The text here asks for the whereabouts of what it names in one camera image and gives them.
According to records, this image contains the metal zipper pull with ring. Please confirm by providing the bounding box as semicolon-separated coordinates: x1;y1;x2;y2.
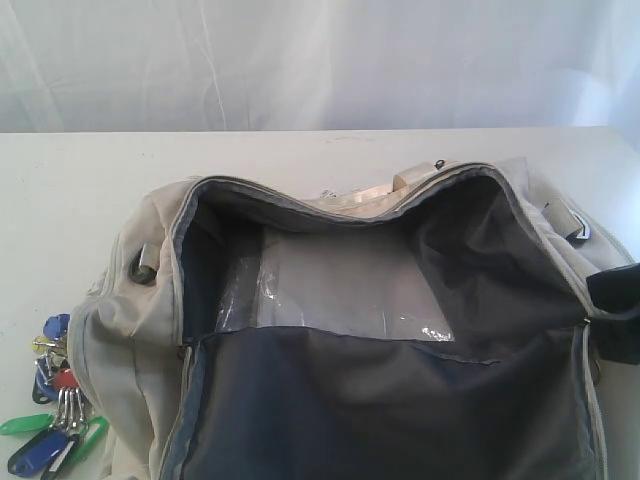
582;320;603;386

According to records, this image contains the beige fabric duffel bag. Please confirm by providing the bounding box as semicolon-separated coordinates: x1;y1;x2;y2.
68;158;639;479

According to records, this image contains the bunch of colourful key tags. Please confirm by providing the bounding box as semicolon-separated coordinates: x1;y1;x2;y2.
1;313;109;479

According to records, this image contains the right side black D-ring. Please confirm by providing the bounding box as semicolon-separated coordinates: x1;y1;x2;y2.
569;212;594;247

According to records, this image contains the black plastic D-ring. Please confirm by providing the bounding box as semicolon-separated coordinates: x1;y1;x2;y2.
128;244;162;286

